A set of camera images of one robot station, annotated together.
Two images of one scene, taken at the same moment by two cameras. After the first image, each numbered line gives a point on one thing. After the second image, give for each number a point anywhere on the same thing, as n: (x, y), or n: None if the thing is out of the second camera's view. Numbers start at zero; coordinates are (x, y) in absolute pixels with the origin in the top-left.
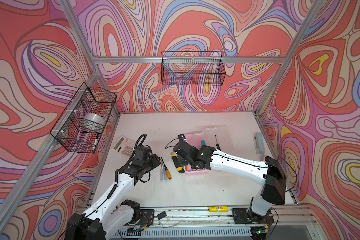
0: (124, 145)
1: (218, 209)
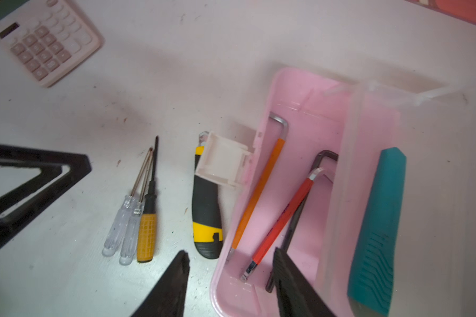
0: (49, 37)
1: None
